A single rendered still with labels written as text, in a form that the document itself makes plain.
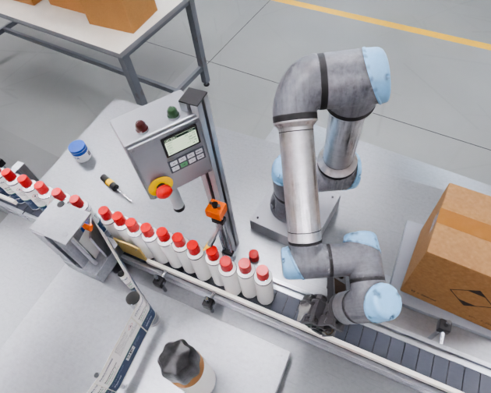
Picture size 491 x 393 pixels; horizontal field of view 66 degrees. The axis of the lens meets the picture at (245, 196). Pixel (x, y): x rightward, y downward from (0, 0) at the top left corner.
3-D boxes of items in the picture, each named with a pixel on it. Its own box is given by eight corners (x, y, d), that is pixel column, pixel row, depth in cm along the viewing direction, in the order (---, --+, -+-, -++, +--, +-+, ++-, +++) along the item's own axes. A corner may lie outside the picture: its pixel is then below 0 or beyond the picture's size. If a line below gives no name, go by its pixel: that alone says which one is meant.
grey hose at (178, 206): (171, 210, 114) (150, 165, 97) (177, 200, 115) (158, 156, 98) (181, 214, 113) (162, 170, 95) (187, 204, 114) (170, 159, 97)
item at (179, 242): (181, 270, 123) (164, 241, 107) (188, 257, 126) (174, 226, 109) (194, 276, 122) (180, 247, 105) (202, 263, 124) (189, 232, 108)
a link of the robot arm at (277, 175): (271, 175, 129) (269, 148, 118) (311, 171, 128) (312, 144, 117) (273, 204, 122) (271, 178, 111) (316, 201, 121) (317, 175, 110)
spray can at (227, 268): (223, 295, 118) (213, 267, 101) (228, 279, 120) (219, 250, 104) (238, 299, 116) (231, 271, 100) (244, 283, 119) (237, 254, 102)
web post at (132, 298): (143, 323, 115) (120, 302, 99) (150, 309, 117) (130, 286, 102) (155, 329, 113) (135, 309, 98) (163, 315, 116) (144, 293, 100)
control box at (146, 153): (137, 175, 95) (108, 119, 80) (197, 146, 99) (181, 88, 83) (152, 203, 90) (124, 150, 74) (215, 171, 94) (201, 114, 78)
